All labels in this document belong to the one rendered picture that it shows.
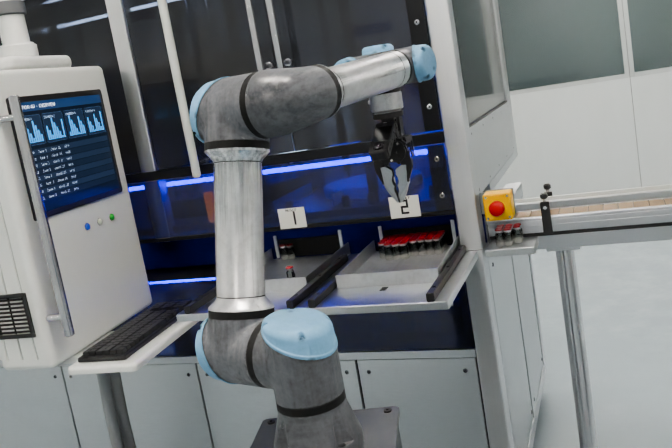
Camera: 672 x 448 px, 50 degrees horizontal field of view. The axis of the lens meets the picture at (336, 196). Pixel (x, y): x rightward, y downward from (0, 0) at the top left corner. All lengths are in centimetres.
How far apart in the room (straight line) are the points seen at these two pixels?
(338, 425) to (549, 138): 549
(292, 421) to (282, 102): 51
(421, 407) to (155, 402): 91
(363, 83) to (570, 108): 524
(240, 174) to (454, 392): 112
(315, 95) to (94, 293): 111
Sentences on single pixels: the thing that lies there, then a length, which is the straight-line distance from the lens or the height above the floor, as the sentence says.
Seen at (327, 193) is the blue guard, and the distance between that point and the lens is 206.
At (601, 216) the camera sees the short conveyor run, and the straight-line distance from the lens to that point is 205.
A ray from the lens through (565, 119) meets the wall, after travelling 653.
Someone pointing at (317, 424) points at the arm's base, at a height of 86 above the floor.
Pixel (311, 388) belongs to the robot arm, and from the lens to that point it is 118.
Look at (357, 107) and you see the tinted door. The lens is 200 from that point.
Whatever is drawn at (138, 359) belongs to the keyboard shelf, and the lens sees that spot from 188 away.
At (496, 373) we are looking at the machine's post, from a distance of 210.
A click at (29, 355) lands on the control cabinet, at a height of 84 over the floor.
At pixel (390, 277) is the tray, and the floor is 90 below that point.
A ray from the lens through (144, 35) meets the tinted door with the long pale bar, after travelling 229.
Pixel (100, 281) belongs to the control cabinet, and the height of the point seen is 95.
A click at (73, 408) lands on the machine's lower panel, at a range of 282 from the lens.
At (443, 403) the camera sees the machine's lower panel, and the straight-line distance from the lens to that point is 217.
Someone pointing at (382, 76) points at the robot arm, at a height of 138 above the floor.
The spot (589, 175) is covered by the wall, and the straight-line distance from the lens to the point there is 659.
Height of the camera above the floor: 138
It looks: 9 degrees down
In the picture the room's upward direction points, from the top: 10 degrees counter-clockwise
